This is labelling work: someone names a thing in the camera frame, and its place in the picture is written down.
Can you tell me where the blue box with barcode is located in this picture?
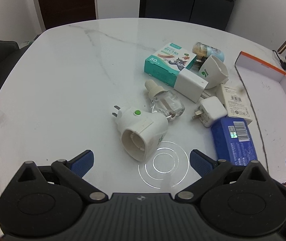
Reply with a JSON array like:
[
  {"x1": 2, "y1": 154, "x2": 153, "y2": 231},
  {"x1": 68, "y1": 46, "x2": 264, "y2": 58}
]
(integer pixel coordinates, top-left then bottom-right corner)
[{"x1": 211, "y1": 117, "x2": 257, "y2": 166}]

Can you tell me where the small white USB charger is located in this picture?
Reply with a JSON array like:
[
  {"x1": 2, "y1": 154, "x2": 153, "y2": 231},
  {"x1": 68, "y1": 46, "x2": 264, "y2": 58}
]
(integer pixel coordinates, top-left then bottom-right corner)
[{"x1": 192, "y1": 96, "x2": 228, "y2": 128}]

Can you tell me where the white small label box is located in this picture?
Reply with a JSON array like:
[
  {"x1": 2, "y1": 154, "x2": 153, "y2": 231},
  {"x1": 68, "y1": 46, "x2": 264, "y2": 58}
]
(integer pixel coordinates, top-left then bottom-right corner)
[{"x1": 216, "y1": 84, "x2": 253, "y2": 124}]

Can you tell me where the white plug-in vaporizer green button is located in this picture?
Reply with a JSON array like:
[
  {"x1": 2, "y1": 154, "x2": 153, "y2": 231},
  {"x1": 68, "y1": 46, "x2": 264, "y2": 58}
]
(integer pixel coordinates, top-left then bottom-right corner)
[{"x1": 112, "y1": 105, "x2": 168, "y2": 162}]

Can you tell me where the clear glass liquid refill bottle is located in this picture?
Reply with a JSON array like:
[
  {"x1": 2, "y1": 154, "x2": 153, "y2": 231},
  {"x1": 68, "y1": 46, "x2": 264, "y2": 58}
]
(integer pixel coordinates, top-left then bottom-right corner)
[{"x1": 145, "y1": 80, "x2": 185, "y2": 121}]

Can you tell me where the white rectangular power adapter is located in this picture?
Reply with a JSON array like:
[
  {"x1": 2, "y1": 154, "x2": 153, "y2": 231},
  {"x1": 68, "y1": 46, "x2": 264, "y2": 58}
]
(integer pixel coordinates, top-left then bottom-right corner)
[{"x1": 173, "y1": 68, "x2": 208, "y2": 103}]

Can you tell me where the teal bandage box cartoon cat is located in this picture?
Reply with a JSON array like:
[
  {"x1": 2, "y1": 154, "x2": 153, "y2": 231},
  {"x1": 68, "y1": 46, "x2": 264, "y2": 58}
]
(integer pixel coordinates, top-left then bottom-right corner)
[{"x1": 144, "y1": 42, "x2": 197, "y2": 87}]

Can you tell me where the light blue toothpick jar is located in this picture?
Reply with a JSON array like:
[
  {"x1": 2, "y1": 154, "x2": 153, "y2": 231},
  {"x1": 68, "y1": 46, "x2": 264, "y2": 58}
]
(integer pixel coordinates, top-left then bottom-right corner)
[{"x1": 192, "y1": 42, "x2": 225, "y2": 62}]

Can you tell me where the orange-rimmed white cardboard tray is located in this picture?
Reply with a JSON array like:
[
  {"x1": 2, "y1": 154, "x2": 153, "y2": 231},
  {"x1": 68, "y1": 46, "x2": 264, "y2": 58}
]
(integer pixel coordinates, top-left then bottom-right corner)
[{"x1": 235, "y1": 52, "x2": 286, "y2": 183}]

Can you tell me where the black refrigerator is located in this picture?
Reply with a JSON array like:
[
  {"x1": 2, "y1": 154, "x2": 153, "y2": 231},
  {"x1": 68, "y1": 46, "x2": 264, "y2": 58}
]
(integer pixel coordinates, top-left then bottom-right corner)
[{"x1": 138, "y1": 0, "x2": 236, "y2": 31}]

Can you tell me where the dark brown door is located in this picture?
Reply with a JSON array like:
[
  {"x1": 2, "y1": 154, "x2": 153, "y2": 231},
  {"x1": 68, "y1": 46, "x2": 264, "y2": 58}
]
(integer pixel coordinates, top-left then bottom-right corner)
[{"x1": 38, "y1": 0, "x2": 97, "y2": 29}]

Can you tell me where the black power cord with plug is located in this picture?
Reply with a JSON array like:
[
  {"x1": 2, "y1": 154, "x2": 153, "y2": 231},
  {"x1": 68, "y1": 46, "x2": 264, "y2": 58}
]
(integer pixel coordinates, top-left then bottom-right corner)
[{"x1": 272, "y1": 49, "x2": 286, "y2": 70}]

